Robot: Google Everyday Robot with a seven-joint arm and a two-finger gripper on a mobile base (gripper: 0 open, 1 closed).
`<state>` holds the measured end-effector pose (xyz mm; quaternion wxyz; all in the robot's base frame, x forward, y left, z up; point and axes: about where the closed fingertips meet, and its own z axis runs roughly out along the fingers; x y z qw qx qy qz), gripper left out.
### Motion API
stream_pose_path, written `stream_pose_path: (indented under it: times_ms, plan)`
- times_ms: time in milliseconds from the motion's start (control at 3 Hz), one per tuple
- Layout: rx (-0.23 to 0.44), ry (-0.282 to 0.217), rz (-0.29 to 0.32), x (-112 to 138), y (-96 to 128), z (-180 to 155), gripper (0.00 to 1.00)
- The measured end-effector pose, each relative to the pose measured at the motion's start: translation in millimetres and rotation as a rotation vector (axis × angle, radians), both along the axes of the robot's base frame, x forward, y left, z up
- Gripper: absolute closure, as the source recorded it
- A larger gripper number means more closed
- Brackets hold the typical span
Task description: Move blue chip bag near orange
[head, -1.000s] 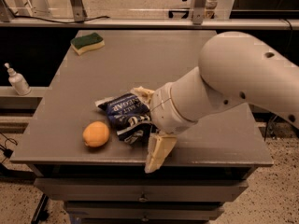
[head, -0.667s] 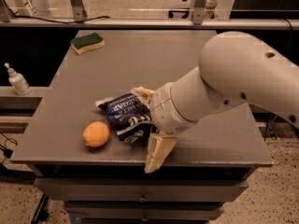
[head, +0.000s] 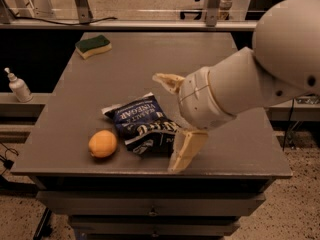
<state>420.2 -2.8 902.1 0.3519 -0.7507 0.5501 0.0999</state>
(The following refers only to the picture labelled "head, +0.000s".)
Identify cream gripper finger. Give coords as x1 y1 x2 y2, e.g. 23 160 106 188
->
152 73 185 94
168 128 209 173

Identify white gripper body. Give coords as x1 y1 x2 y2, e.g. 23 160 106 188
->
178 67 235 130

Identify blue chip bag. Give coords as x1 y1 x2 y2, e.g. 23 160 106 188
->
102 93 179 156

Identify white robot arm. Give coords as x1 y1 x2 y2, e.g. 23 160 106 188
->
153 0 320 172

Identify metal drawer knob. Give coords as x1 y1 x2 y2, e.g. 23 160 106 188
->
148 208 158 217

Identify grey drawer cabinet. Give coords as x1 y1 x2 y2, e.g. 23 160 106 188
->
13 33 291 240

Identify orange fruit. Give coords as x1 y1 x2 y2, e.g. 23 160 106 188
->
88 130 117 158

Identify green yellow sponge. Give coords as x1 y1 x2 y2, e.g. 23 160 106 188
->
75 35 112 59

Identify white pump bottle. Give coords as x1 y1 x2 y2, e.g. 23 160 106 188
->
4 68 33 103

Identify black cable on shelf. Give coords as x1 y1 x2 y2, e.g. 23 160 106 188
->
6 8 118 27

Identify black cables at left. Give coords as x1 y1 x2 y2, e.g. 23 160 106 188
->
0 141 20 177

